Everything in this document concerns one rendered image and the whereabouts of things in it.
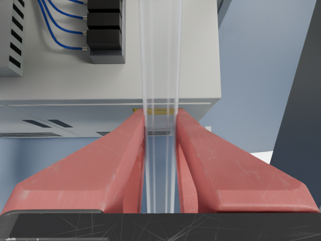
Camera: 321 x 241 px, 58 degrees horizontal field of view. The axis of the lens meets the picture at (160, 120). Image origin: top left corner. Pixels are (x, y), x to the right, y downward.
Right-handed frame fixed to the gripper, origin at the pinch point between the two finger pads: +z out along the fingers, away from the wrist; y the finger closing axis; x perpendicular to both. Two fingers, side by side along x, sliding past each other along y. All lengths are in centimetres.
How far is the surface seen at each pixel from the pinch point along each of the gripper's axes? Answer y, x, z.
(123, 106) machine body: 6.2, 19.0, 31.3
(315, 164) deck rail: -8.1, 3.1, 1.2
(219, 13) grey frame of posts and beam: -12, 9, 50
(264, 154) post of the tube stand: -38, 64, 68
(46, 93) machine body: 17.7, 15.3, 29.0
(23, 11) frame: 21.6, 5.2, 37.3
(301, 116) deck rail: -8.1, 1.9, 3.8
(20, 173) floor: 50, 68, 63
